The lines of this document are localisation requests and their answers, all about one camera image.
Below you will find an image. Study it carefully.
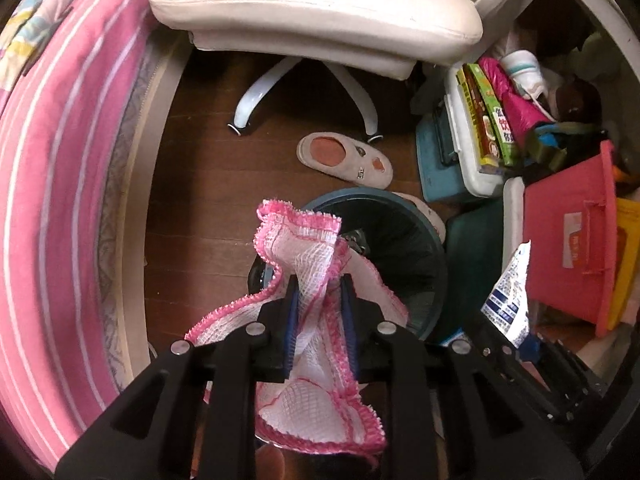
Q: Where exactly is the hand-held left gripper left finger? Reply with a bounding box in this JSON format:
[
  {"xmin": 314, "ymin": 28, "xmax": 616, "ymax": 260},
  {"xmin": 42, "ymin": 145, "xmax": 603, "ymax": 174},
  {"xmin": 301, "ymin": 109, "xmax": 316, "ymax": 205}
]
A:
[{"xmin": 54, "ymin": 274, "xmax": 301, "ymax": 480}]

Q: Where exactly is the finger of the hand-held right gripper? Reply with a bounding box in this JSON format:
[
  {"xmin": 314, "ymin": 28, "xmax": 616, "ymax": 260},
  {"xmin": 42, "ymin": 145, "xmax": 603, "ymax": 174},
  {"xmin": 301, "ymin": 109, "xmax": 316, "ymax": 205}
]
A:
[
  {"xmin": 471, "ymin": 316, "xmax": 577, "ymax": 429},
  {"xmin": 521, "ymin": 333, "xmax": 607, "ymax": 412}
]

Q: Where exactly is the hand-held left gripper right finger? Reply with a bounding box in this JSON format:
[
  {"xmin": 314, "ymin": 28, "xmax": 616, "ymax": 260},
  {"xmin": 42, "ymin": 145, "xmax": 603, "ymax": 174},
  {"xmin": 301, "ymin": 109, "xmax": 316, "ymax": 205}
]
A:
[{"xmin": 340, "ymin": 275, "xmax": 586, "ymax": 480}]

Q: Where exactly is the white blue printed wrapper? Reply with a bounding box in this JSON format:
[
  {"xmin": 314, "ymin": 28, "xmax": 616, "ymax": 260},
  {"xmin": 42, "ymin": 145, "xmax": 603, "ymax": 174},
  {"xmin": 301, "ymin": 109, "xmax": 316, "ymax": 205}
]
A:
[{"xmin": 480, "ymin": 241, "xmax": 532, "ymax": 348}]

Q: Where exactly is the pink-edged white mesh cloth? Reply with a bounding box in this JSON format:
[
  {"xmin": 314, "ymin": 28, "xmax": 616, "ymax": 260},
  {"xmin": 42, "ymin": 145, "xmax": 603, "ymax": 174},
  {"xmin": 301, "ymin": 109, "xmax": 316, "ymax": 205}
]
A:
[{"xmin": 185, "ymin": 199, "xmax": 410, "ymax": 456}]

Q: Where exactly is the blue trash bin black liner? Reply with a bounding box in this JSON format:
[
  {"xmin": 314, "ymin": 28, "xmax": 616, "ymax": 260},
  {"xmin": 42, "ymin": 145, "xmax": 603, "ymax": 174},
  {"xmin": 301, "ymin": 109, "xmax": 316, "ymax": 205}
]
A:
[{"xmin": 247, "ymin": 187, "xmax": 448, "ymax": 346}]

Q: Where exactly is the crumpled white paper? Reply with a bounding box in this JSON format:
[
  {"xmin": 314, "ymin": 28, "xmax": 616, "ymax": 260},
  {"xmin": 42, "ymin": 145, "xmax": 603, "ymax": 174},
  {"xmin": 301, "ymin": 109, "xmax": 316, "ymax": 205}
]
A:
[{"xmin": 347, "ymin": 229, "xmax": 371, "ymax": 256}]

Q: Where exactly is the yellow flat package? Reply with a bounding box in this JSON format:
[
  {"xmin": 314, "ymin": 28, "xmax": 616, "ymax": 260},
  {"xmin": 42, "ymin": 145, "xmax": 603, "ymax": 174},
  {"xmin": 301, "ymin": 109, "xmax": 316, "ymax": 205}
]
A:
[{"xmin": 607, "ymin": 197, "xmax": 640, "ymax": 331}]

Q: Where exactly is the beige slipper red insole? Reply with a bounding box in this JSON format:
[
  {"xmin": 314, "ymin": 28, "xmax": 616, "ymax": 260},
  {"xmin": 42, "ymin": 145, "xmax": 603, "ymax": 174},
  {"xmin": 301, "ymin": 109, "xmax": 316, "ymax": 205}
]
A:
[
  {"xmin": 296, "ymin": 131, "xmax": 394, "ymax": 191},
  {"xmin": 395, "ymin": 192, "xmax": 447, "ymax": 243}
]

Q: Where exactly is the pink plastic basket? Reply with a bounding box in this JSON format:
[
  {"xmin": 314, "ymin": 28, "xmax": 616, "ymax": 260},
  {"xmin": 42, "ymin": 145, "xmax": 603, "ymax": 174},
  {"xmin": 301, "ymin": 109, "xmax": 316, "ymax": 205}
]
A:
[{"xmin": 522, "ymin": 140, "xmax": 618, "ymax": 338}]

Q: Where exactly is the teal storage box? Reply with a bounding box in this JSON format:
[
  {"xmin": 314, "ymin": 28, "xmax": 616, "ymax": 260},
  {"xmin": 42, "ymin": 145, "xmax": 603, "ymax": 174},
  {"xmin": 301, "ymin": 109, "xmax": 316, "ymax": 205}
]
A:
[{"xmin": 416, "ymin": 97, "xmax": 501, "ymax": 204}]

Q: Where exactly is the white plastic container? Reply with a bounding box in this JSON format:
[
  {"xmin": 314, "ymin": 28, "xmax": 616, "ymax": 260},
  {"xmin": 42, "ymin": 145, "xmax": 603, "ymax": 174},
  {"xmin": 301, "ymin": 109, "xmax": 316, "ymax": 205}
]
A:
[{"xmin": 445, "ymin": 65, "xmax": 506, "ymax": 198}]

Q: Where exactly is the orange object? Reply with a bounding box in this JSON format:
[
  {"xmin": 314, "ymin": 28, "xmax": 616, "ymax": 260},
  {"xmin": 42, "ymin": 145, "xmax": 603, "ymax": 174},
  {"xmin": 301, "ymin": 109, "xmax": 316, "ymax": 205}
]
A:
[{"xmin": 612, "ymin": 162, "xmax": 640, "ymax": 186}]

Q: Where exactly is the dark olive bag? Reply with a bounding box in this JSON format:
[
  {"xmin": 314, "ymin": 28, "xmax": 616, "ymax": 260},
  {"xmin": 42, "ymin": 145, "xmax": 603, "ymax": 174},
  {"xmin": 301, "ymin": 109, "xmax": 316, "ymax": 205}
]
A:
[{"xmin": 522, "ymin": 125, "xmax": 608, "ymax": 183}]

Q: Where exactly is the yellow printed food box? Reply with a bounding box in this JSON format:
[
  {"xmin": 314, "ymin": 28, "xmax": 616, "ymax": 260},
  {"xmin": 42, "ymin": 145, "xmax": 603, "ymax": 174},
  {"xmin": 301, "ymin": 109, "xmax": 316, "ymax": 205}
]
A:
[{"xmin": 456, "ymin": 64, "xmax": 503, "ymax": 176}]

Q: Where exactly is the green printed food box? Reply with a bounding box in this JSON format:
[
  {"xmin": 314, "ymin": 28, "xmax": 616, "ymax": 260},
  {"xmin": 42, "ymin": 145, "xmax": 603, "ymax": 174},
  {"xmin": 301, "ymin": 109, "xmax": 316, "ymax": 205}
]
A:
[{"xmin": 467, "ymin": 62, "xmax": 523, "ymax": 167}]

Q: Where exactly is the pink plastic bag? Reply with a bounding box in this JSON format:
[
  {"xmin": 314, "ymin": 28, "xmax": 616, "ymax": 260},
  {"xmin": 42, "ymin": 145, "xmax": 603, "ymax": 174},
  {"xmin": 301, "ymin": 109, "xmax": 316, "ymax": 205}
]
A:
[{"xmin": 477, "ymin": 56, "xmax": 553, "ymax": 141}]

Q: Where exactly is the dark brown round object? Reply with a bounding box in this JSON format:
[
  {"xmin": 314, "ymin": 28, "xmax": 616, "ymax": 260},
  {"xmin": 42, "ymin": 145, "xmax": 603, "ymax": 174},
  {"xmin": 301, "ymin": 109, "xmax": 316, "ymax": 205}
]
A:
[{"xmin": 552, "ymin": 77, "xmax": 603, "ymax": 123}]

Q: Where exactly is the pink striped bed mattress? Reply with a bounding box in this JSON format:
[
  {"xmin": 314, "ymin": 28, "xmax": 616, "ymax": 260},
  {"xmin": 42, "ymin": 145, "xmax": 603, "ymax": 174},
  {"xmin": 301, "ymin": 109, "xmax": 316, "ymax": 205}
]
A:
[{"xmin": 0, "ymin": 0, "xmax": 201, "ymax": 466}]

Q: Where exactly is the green plush toy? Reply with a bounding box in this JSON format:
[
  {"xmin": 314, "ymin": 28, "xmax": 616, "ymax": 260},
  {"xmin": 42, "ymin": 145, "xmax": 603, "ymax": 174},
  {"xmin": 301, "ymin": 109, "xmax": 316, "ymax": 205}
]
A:
[{"xmin": 570, "ymin": 32, "xmax": 626, "ymax": 81}]

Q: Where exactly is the cream office chair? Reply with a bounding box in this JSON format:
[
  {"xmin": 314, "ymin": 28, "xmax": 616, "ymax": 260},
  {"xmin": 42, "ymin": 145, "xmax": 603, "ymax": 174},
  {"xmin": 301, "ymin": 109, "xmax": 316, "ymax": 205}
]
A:
[{"xmin": 149, "ymin": 0, "xmax": 553, "ymax": 138}]

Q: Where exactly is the white desk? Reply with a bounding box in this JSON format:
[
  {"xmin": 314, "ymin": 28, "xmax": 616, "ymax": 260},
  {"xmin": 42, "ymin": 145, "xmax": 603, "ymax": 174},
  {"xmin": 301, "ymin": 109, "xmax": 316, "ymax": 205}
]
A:
[{"xmin": 560, "ymin": 0, "xmax": 640, "ymax": 171}]

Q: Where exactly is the pastel printed blanket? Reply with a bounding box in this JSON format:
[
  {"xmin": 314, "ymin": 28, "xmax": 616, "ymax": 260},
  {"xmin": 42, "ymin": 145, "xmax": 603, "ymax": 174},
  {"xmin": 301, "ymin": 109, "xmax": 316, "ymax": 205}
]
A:
[{"xmin": 0, "ymin": 0, "xmax": 108, "ymax": 91}]

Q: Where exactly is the beige bed frame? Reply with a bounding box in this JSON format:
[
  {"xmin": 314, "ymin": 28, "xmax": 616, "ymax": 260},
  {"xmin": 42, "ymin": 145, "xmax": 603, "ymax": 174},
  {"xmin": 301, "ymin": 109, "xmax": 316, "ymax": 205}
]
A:
[{"xmin": 112, "ymin": 35, "xmax": 193, "ymax": 386}]

